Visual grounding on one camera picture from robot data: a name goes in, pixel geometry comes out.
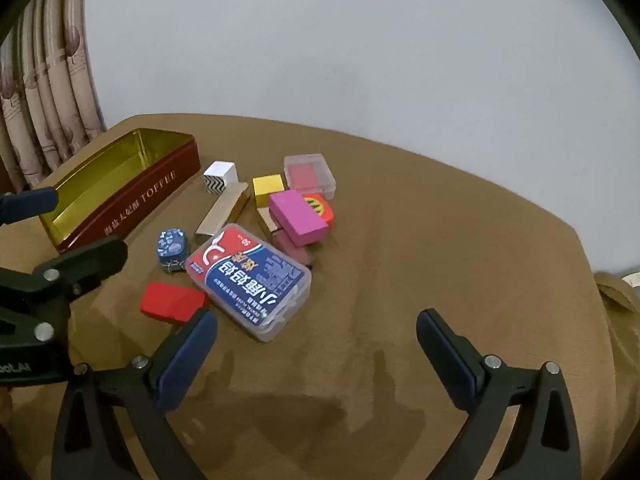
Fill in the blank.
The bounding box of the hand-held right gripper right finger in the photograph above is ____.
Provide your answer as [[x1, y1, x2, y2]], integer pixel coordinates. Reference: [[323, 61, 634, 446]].
[[416, 308, 583, 480]]

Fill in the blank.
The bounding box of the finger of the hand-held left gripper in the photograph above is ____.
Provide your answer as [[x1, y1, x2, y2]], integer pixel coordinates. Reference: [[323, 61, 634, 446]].
[[0, 236, 129, 348], [0, 186, 59, 226]]

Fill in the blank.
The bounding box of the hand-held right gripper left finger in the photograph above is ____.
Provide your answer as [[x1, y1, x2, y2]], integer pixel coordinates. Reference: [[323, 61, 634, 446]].
[[50, 308, 219, 480]]

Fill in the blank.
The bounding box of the red wooden block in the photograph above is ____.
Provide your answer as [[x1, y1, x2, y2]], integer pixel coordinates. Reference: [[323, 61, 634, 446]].
[[139, 282, 211, 325]]

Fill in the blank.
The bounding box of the dark red tin box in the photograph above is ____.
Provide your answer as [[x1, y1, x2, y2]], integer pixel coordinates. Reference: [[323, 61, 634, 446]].
[[39, 128, 201, 255]]

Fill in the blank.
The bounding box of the small blue patterned trinket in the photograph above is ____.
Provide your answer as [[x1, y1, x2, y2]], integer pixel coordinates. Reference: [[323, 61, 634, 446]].
[[156, 228, 190, 274]]

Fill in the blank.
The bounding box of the blue-labelled clear floss case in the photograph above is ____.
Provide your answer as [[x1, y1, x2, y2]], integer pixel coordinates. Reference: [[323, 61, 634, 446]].
[[184, 223, 313, 343]]

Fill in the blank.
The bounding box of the long ribbed gold case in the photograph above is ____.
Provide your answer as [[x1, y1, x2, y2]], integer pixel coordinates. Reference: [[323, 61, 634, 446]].
[[194, 182, 250, 246]]

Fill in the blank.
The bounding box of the gold-capped pink lip gloss tube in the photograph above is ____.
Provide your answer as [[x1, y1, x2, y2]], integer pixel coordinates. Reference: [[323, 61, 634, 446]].
[[256, 207, 321, 268]]

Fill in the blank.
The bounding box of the white cube with zigzag sides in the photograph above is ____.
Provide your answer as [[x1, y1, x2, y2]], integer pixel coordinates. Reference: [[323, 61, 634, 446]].
[[203, 161, 238, 195]]

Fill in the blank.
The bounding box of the pink wooden block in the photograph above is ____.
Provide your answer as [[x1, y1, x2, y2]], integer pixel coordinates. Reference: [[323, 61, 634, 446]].
[[268, 189, 331, 247]]

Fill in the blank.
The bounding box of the yellow wooden cube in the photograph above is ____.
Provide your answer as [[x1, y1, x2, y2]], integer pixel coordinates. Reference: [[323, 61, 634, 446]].
[[252, 174, 286, 209]]

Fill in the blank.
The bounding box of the red tape measure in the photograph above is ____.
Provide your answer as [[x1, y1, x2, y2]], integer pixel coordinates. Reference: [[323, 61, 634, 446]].
[[301, 193, 334, 226]]

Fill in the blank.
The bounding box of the clear plastic box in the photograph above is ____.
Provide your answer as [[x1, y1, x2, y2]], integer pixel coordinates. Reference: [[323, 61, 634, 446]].
[[283, 154, 336, 200]]

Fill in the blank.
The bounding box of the beige patterned curtain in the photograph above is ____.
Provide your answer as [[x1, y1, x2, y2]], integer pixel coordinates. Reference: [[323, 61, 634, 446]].
[[0, 0, 108, 196]]

